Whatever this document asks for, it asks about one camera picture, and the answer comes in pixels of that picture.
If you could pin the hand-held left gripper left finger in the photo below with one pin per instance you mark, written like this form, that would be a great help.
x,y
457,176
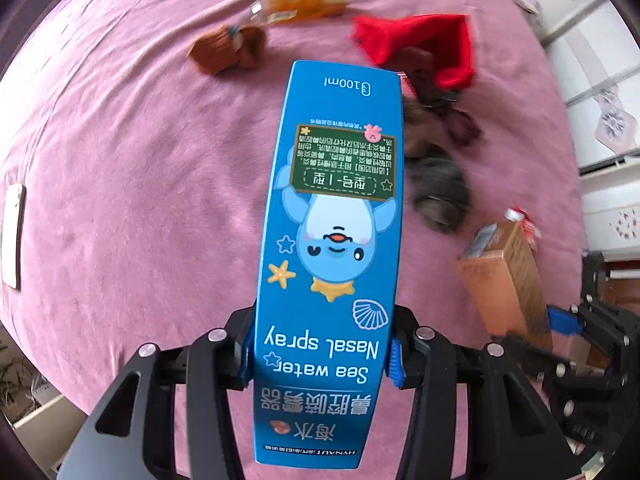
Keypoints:
x,y
244,356

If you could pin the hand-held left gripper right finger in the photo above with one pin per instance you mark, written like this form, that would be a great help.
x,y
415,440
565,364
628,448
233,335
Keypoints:
x,y
395,360

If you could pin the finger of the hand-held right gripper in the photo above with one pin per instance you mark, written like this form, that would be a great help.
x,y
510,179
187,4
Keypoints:
x,y
537,357
564,321

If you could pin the brown cardboard carton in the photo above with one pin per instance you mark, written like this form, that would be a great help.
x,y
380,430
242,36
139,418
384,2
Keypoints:
x,y
505,280

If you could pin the blue nasal spray box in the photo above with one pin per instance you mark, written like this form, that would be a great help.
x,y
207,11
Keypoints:
x,y
330,260

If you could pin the red white small wrapper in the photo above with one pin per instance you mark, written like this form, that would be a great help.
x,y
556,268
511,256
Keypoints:
x,y
522,220

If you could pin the grey fuzzy cloth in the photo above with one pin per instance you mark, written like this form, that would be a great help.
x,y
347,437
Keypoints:
x,y
440,185

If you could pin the pink lace door decoration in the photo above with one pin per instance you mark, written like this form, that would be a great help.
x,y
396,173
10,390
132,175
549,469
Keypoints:
x,y
614,120

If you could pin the pink bed sheet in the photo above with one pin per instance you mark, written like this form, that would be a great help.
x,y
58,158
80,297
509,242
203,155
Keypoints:
x,y
125,185

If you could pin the black lace cloth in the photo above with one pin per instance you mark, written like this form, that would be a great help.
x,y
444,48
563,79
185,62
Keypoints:
x,y
450,120

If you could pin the white flat card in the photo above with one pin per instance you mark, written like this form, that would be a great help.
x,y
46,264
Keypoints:
x,y
11,240

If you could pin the white sliding wardrobe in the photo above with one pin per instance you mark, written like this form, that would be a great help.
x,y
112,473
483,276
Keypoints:
x,y
590,50

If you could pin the brown knit sock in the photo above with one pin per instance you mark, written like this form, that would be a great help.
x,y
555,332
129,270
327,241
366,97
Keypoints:
x,y
220,51

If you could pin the orange snack packet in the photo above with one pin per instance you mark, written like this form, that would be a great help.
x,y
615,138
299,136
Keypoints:
x,y
300,6

